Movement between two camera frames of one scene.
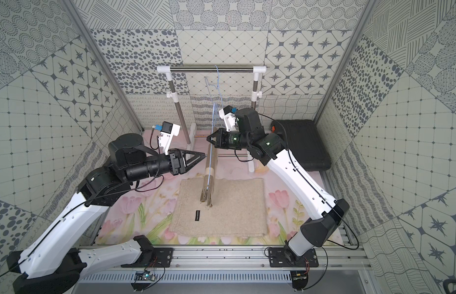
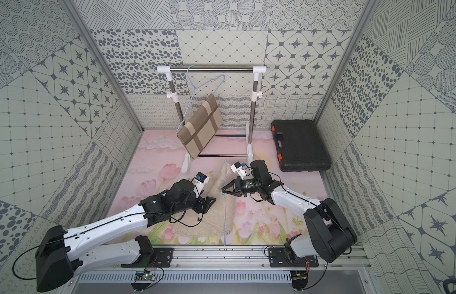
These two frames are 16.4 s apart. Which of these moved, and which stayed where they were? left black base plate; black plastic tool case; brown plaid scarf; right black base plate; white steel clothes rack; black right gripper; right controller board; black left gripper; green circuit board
Moved: black left gripper; brown plaid scarf; black right gripper
Stayed: right black base plate; black plastic tool case; left black base plate; green circuit board; white steel clothes rack; right controller board
